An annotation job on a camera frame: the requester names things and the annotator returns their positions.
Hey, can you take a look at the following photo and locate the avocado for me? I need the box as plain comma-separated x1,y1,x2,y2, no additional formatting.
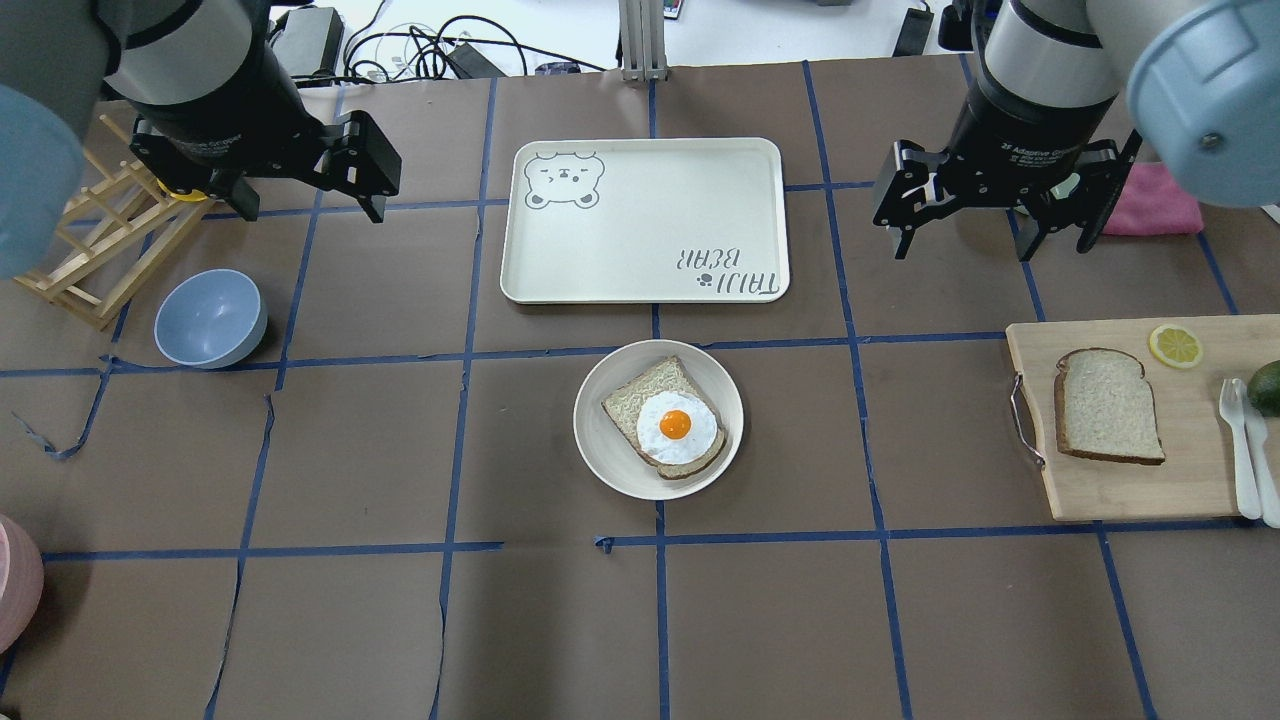
1245,360,1280,418

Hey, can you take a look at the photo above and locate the bread slice under egg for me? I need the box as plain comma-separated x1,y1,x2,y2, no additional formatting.
602,356,727,480

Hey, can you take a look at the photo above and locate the black power adapter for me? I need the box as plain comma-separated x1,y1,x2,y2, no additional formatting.
268,6,346,81

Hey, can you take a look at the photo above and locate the lemon slice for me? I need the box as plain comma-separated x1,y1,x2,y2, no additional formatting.
1147,323,1204,370

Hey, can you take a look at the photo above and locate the pink bowl with ice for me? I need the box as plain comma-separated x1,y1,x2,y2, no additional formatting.
1,515,44,653

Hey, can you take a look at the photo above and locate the pink cloth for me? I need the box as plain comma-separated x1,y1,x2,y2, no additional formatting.
1103,161,1204,237

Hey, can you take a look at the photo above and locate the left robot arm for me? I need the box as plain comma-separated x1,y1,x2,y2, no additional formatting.
1,1,402,278

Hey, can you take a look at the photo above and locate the white plastic fork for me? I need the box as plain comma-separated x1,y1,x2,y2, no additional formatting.
1219,378,1262,520

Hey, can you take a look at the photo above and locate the wooden cup rack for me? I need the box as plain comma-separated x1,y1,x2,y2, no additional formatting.
13,149,216,331

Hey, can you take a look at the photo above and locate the bread slice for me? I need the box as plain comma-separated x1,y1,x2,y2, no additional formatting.
1053,347,1166,466
602,356,727,480

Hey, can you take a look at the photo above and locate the white plastic knife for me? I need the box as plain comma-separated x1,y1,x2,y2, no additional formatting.
1231,378,1279,529

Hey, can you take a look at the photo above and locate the aluminium frame post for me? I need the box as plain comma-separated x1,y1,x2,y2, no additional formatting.
618,0,669,82

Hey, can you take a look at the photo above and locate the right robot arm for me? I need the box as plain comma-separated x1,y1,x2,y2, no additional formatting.
873,1,1279,261

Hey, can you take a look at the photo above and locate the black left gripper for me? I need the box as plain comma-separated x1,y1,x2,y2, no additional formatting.
128,60,402,224

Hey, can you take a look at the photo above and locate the white round plate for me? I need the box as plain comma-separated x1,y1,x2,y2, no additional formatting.
573,340,745,501

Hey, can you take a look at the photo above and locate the fried egg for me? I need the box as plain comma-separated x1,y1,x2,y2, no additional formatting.
635,391,719,465

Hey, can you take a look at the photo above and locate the wooden cutting board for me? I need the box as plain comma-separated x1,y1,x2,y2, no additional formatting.
1006,314,1279,521

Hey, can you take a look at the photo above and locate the yellow mug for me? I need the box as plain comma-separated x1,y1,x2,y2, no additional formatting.
156,178,210,202

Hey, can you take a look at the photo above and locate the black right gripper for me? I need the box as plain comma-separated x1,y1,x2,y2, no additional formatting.
873,95,1143,263

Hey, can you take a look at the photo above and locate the cream bear tray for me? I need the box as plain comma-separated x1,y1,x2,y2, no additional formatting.
500,137,791,304

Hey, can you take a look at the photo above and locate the blue bowl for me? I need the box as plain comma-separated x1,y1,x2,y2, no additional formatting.
154,268,268,370

